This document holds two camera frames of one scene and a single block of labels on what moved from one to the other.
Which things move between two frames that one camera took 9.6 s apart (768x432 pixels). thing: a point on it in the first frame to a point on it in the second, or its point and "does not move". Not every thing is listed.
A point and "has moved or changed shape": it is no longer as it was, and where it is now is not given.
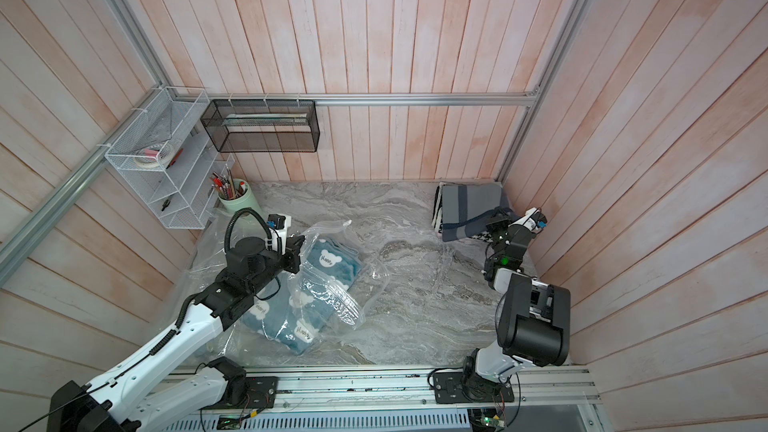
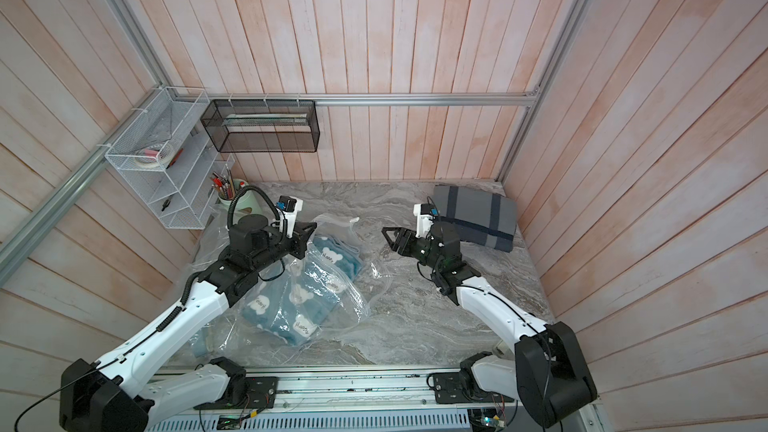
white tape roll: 153,157 does not move
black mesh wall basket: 263,126 does not move
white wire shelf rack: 164,156 does not move
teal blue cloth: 292,313 does not move
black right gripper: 496,224 to 406,235
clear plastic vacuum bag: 337,287 has moved or changed shape
